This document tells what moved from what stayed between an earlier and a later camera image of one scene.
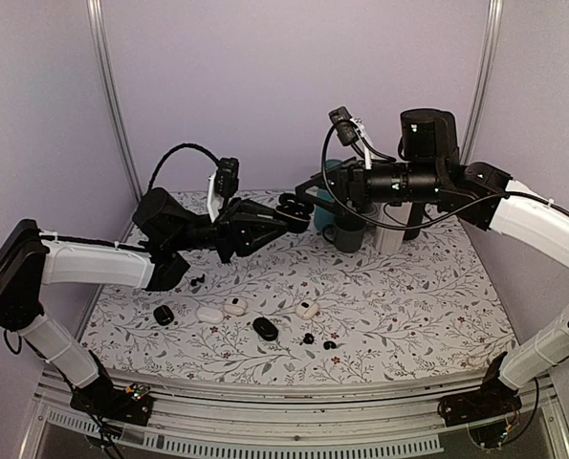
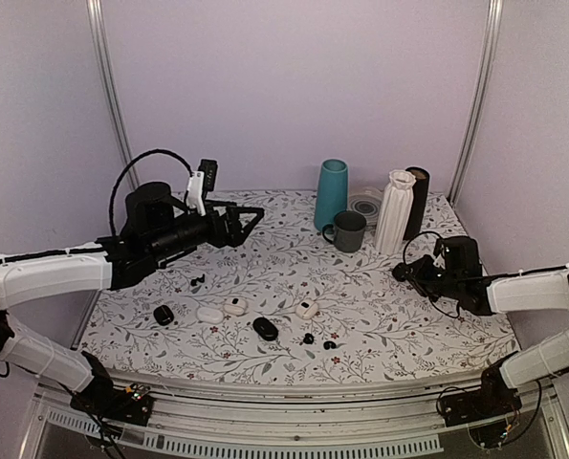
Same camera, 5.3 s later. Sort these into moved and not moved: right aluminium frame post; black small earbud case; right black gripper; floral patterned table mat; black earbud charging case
Moved: black earbud charging case; right black gripper
Not moved: right aluminium frame post; black small earbud case; floral patterned table mat
